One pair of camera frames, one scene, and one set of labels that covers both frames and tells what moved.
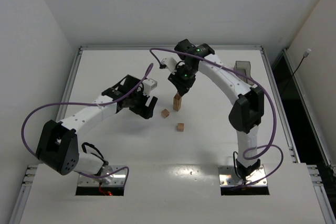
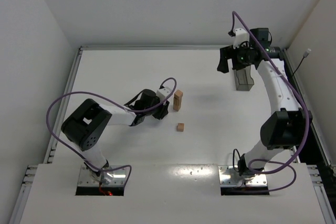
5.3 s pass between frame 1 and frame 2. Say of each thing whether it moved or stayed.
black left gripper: moved
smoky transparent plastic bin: stayed
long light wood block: stayed
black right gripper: moved
